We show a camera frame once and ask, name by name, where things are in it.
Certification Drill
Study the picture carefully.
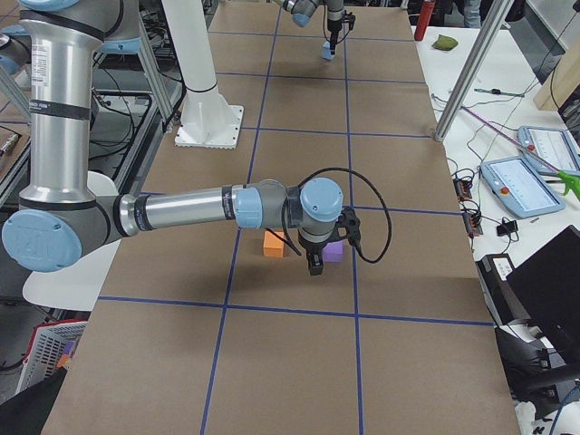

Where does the light blue foam block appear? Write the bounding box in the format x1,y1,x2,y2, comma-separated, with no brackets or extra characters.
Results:
321,42,335,61

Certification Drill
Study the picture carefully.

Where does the purple foam block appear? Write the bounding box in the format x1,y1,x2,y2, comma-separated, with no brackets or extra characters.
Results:
323,241,344,263

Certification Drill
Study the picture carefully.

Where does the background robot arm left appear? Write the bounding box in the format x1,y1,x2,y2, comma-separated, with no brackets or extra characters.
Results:
1,24,32,75

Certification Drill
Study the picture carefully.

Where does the orange foam block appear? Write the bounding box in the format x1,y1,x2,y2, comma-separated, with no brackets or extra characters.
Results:
263,230,285,258

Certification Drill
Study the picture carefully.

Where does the red bottle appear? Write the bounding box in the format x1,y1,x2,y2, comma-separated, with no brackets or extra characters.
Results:
413,0,436,42

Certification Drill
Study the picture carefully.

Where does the green bean bag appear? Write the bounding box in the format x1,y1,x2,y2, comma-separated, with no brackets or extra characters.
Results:
431,34,459,52

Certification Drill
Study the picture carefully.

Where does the near teach pendant tablet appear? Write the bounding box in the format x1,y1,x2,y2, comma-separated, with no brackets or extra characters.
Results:
480,157,566,218

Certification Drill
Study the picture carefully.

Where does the teach pendant tablet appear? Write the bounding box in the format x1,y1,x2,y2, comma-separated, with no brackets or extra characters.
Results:
517,126,579,176
480,157,566,218

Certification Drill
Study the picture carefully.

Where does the black laptop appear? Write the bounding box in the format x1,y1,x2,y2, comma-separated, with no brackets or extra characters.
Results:
507,225,579,363

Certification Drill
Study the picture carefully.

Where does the far teach pendant tablet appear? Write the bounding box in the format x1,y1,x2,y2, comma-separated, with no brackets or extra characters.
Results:
517,126,579,176

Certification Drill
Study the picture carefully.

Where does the green grabber tool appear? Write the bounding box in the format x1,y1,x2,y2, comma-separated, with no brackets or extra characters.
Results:
460,106,580,199

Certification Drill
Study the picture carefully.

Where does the white perforated basket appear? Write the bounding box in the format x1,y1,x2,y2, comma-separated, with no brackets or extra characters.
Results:
14,319,88,394

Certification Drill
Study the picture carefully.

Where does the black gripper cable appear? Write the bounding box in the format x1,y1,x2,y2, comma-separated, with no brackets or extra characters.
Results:
280,168,393,265

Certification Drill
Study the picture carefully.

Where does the white pedestal column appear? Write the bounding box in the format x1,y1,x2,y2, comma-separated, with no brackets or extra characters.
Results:
162,0,244,149

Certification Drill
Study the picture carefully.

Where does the aluminium frame post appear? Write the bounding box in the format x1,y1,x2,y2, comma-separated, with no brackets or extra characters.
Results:
433,0,514,142

